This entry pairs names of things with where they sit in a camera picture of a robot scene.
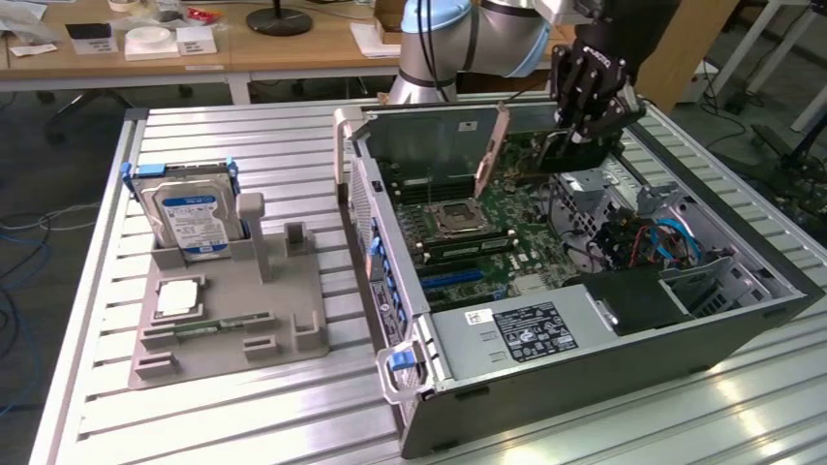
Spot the metal disk bay cage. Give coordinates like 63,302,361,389
553,169,654,234

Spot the white box black lid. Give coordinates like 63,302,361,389
63,22,119,55

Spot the blue expansion slot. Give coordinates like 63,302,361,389
419,269,487,291

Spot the white desk frame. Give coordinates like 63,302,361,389
710,0,827,133

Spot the hard disk in blue carrier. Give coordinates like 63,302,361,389
119,157,242,265

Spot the silver CPU chip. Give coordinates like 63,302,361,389
154,282,199,319

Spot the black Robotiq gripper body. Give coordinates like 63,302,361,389
571,0,683,113

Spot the red disk wire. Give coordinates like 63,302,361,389
629,226,649,265

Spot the white floor cable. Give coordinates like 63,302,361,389
0,201,101,233

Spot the installed RAM stick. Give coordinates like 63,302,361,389
426,237,518,261

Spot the green motherboard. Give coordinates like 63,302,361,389
378,159,583,314

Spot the clear plastic bag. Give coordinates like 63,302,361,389
0,0,66,45

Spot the plain white labelled box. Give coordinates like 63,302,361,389
175,26,219,57

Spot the blue disk wire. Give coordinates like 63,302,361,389
649,217,705,267

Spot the grey printed parts rack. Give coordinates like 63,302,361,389
129,191,331,392

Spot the wooden desk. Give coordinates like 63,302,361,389
0,0,583,106

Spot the green graphics card black shroud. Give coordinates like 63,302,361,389
475,100,614,199

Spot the white box with tape roll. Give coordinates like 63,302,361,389
123,26,182,62

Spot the black office chair base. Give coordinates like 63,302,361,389
37,84,197,144

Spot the metal CPU socket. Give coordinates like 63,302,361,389
431,198,497,239

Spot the green loose RAM stick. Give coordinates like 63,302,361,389
174,312,273,340

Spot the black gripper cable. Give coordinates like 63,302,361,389
415,0,454,101

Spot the black round lamp base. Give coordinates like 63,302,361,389
245,0,314,37

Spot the grey power supply unit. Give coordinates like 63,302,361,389
430,285,622,382

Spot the brown wooden cabinet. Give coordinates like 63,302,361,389
549,0,742,112

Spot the black open PC case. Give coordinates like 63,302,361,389
333,94,827,461

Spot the white paper stack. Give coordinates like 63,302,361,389
351,21,403,59

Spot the blue floor cable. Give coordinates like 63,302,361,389
0,227,55,422

